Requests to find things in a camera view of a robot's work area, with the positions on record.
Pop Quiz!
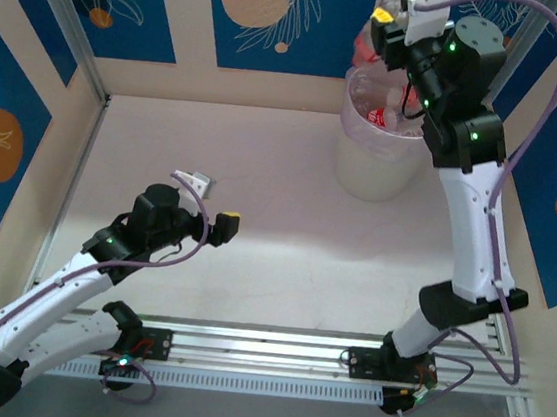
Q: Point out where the translucent plastic bin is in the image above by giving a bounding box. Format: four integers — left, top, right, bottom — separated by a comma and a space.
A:
335, 62, 436, 166

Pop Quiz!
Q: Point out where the clear plastic bottle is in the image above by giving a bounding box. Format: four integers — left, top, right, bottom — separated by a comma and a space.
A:
392, 113, 426, 138

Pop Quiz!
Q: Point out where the black left base electronics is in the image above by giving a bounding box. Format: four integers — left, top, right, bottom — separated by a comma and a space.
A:
96, 351, 142, 395

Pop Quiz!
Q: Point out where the black base electronics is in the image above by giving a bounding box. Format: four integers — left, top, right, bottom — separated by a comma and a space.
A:
378, 385, 428, 417
96, 351, 142, 395

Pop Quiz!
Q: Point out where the black right base electronics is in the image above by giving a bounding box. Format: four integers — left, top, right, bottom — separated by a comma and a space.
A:
378, 385, 428, 417

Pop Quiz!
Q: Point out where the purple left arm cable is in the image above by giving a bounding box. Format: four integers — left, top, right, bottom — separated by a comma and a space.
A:
0, 151, 216, 417

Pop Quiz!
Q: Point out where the aluminium frame post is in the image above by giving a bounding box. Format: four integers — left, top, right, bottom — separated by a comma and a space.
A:
4, 0, 123, 106
488, 0, 557, 117

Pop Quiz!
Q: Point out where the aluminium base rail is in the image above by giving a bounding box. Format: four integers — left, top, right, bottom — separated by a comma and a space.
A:
55, 302, 534, 404

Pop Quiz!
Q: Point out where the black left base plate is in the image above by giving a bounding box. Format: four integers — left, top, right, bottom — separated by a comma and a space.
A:
105, 322, 175, 363

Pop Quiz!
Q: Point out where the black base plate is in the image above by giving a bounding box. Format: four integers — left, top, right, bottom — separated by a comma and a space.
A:
105, 322, 175, 363
347, 345, 439, 388

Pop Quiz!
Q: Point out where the white slotted cable duct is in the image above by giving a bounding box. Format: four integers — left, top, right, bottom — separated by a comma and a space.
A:
42, 348, 385, 413

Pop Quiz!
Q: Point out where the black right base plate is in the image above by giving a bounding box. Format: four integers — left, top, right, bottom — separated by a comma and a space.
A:
347, 345, 439, 388

